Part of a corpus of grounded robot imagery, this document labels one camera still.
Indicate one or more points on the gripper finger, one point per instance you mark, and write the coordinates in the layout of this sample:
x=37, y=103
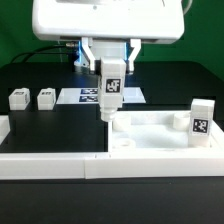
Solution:
x=133, y=47
x=94, y=63

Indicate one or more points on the white square table top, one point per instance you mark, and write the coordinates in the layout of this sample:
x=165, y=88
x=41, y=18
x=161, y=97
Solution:
x=156, y=130

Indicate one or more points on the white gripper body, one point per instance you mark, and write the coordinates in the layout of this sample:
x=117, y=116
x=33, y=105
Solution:
x=153, y=21

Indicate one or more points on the white U-shaped obstacle fence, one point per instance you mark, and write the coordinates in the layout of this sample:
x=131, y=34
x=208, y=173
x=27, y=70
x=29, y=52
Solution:
x=125, y=164

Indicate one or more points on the white marker sheet with tags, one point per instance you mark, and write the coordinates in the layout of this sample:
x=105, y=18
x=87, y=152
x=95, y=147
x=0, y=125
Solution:
x=72, y=96

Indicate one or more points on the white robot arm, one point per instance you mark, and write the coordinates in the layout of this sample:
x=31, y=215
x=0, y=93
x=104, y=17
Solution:
x=110, y=53

